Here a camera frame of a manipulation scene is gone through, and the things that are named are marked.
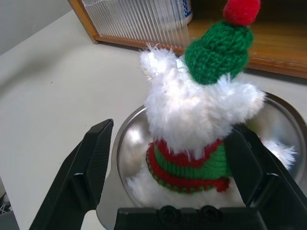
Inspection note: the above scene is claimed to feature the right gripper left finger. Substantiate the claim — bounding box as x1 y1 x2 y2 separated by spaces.
28 118 115 230

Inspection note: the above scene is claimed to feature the ribbed clear sliding door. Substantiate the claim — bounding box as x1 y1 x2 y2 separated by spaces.
80 0 190 48

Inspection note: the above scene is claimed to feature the stainless steel bowl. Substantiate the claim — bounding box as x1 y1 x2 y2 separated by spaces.
95 90 302 230

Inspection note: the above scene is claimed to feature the white bottle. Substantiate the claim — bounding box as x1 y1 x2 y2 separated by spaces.
167 0 194 34

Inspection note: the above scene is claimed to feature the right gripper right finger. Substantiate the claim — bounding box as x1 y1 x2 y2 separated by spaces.
225 124 307 230

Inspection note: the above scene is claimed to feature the wooden cabinet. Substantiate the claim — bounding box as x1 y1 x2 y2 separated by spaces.
68 0 307 79

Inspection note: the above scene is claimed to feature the white plush toy knit hat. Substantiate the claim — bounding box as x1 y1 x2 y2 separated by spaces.
126 0 297 209

